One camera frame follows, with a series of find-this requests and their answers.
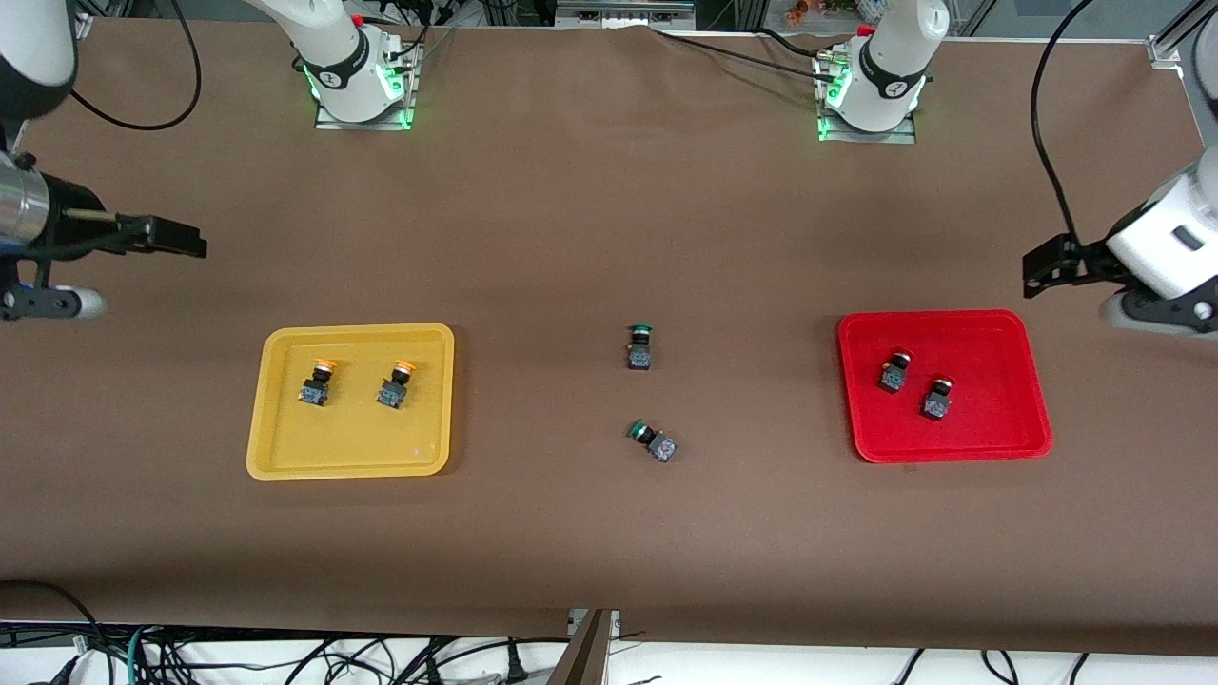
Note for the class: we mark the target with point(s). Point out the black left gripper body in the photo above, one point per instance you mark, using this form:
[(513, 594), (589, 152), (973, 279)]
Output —
[(1085, 259)]

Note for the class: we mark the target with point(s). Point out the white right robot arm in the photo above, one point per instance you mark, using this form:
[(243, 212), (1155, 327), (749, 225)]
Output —
[(333, 48)]

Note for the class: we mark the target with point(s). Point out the dark metal post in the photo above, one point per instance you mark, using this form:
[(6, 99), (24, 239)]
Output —
[(585, 656)]

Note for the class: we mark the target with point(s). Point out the yellow push button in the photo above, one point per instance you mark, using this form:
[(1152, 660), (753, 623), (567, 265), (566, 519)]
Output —
[(392, 392), (316, 390)]

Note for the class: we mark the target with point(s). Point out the green push button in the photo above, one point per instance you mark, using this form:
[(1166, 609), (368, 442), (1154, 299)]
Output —
[(638, 358), (663, 447)]

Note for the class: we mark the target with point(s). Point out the brown table cover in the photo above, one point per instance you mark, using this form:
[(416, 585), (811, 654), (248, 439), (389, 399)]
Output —
[(609, 533)]

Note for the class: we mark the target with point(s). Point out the red plastic tray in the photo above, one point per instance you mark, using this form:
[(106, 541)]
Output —
[(952, 433)]

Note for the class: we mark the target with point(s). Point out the red push button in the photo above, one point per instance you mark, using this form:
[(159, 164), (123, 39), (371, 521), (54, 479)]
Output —
[(935, 406), (892, 379)]

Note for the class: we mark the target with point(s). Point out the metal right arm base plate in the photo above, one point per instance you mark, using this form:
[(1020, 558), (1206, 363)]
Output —
[(411, 95)]

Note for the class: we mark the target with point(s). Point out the grey metal box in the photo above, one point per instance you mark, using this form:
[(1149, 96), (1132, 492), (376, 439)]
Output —
[(623, 11)]

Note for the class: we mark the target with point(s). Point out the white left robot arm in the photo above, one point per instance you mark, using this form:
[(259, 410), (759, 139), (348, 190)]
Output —
[(894, 57)]

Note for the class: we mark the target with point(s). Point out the aluminium frame corner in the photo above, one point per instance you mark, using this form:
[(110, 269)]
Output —
[(84, 24)]

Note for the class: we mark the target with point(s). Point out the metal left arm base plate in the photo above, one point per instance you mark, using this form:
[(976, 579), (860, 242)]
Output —
[(909, 133)]

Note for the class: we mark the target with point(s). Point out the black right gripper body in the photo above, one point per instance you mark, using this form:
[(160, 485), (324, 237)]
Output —
[(74, 205)]

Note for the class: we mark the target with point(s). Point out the yellow plastic tray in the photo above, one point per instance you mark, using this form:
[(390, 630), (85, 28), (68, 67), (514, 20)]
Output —
[(352, 438)]

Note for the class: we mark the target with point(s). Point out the colourful floral decoration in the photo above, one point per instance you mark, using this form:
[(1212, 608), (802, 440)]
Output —
[(818, 9)]

